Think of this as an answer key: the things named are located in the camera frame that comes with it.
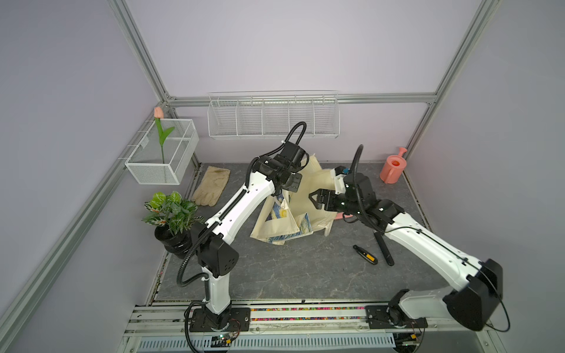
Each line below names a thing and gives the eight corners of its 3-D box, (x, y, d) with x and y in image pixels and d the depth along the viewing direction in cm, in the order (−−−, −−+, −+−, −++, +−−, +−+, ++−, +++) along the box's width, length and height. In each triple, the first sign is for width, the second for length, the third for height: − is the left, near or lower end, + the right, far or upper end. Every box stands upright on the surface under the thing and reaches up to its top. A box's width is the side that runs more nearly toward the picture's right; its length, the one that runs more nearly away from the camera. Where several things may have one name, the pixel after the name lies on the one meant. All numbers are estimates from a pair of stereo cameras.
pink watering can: (377, 185, 114) (385, 170, 105) (382, 159, 126) (389, 144, 117) (396, 190, 112) (405, 175, 103) (398, 164, 124) (407, 148, 115)
